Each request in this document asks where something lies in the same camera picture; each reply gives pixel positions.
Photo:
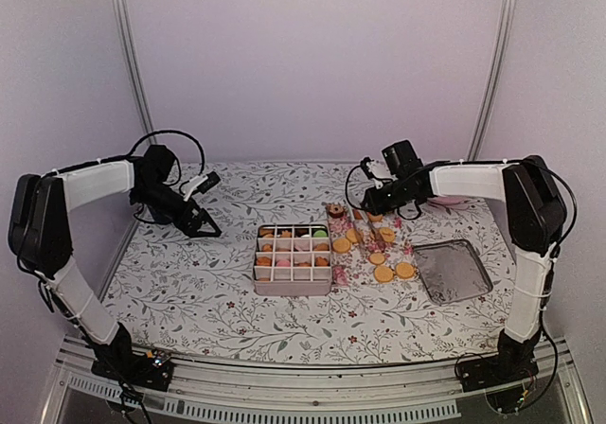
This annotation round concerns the aluminium frame post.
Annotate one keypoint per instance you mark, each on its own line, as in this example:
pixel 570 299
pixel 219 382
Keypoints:
pixel 504 27
pixel 126 39

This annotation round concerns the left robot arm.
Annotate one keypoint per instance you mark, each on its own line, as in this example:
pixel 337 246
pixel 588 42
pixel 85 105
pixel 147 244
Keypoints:
pixel 55 232

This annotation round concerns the right aluminium frame post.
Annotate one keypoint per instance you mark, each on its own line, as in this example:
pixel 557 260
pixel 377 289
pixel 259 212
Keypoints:
pixel 504 27

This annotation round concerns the orange swirl cookie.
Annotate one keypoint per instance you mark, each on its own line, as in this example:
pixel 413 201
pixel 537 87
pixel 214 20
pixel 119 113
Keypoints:
pixel 266 232

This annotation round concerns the metal serving tongs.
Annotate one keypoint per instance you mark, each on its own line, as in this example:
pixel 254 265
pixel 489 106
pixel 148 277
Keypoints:
pixel 367 234

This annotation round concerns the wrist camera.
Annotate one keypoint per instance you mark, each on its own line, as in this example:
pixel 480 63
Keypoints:
pixel 377 172
pixel 199 184

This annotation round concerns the chocolate donut cookie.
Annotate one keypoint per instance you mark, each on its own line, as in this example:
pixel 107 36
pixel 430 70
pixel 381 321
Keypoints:
pixel 335 211

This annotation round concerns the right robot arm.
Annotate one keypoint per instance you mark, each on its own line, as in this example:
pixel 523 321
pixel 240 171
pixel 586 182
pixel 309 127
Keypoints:
pixel 535 218

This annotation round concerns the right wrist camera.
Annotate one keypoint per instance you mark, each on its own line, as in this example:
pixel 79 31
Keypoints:
pixel 377 172

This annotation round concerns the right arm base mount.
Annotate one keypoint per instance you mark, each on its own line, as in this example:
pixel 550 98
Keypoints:
pixel 476 372

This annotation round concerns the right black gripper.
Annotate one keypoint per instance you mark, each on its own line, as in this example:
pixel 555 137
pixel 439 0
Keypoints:
pixel 376 207

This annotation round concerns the left aluminium frame post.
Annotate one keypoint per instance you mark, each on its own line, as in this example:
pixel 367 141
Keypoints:
pixel 126 39

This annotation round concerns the aluminium front rail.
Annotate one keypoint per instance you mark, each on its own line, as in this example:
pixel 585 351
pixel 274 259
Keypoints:
pixel 215 390

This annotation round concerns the dark blue cup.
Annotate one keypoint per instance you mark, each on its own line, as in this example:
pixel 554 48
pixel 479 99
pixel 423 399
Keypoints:
pixel 156 218

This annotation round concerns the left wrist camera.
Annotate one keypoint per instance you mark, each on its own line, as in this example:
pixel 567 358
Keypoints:
pixel 199 184

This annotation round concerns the metal tin with white dividers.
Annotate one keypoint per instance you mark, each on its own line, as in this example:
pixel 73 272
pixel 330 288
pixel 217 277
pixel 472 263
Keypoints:
pixel 310 274

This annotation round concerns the pink plate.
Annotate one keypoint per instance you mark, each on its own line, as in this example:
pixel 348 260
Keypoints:
pixel 447 201

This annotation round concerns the silver tin lid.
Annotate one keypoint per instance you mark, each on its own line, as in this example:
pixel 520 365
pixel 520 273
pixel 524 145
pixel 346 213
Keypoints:
pixel 451 271

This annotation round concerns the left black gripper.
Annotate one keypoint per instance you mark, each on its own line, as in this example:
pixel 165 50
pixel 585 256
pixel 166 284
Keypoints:
pixel 191 228

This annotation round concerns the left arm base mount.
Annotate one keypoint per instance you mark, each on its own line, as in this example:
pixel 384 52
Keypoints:
pixel 152 372

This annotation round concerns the brown flower cookie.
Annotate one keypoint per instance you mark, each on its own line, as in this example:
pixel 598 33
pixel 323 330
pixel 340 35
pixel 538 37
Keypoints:
pixel 303 232

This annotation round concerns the floral tablecloth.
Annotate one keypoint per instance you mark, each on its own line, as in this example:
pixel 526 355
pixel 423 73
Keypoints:
pixel 197 296

